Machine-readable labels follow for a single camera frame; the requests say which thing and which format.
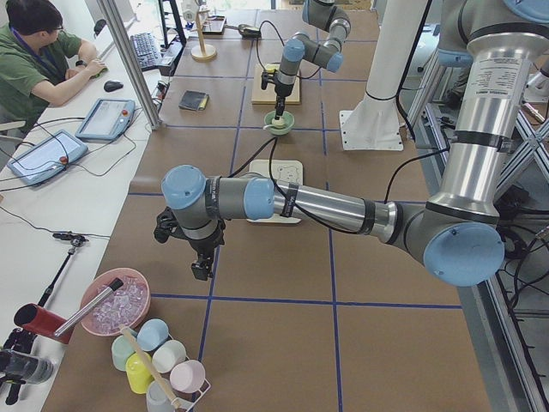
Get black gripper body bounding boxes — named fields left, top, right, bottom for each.
left=182, top=217, right=226, bottom=262
left=274, top=77, right=293, bottom=98

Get white steamed bun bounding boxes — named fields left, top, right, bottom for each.
left=271, top=118, right=286, bottom=129

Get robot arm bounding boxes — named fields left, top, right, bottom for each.
left=154, top=1, right=548, bottom=287
left=272, top=0, right=351, bottom=120

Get mint green bowl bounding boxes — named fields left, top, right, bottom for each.
left=263, top=111, right=295, bottom=136

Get pink ice bowl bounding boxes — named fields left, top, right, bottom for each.
left=81, top=268, right=151, bottom=336

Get wooden cutting board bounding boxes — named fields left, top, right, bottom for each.
left=250, top=63, right=303, bottom=106

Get cream bear tray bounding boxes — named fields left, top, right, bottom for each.
left=248, top=160, right=304, bottom=224

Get steel scoop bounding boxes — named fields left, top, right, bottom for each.
left=225, top=24, right=262, bottom=39

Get light blue cup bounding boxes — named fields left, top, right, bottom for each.
left=136, top=318, right=169, bottom=352

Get steel ice tongs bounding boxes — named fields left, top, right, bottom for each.
left=53, top=277, right=124, bottom=337

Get grey folded cloth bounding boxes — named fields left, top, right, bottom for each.
left=178, top=90, right=209, bottom=112

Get wooden mug tree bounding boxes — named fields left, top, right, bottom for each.
left=183, top=1, right=217, bottom=62

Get white cup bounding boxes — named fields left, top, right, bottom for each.
left=152, top=339, right=187, bottom=373

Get dark glass rack tray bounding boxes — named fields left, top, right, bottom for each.
left=202, top=15, right=226, bottom=35

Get pink cup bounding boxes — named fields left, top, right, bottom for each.
left=170, top=360, right=206, bottom=393

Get light green cup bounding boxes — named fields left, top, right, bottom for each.
left=111, top=335, right=135, bottom=372

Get yellow cup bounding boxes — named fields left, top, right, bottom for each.
left=125, top=353, right=154, bottom=395

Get black tripod stick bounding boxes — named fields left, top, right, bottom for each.
left=38, top=232, right=87, bottom=307

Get black keyboard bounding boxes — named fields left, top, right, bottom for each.
left=130, top=33, right=162, bottom=71

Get upper teach pendant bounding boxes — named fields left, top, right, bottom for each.
left=75, top=98, right=136, bottom=142

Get teach pendant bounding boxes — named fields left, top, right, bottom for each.
left=8, top=130, right=88, bottom=185
left=75, top=98, right=136, bottom=142

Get black computer mouse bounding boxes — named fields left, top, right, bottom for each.
left=103, top=80, right=124, bottom=93

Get lower teach pendant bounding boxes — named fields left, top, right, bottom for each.
left=8, top=130, right=88, bottom=185

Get seated person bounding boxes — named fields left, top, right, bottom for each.
left=1, top=1, right=106, bottom=134

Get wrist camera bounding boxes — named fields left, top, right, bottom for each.
left=261, top=70, right=275, bottom=90
left=154, top=207, right=184, bottom=244

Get black camera cable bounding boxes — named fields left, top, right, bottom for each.
left=255, top=20, right=323, bottom=81

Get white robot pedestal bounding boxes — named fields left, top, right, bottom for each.
left=340, top=0, right=430, bottom=151

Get white wire cup rack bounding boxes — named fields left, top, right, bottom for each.
left=155, top=339, right=206, bottom=394

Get aluminium frame post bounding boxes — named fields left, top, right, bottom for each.
left=97, top=0, right=161, bottom=130

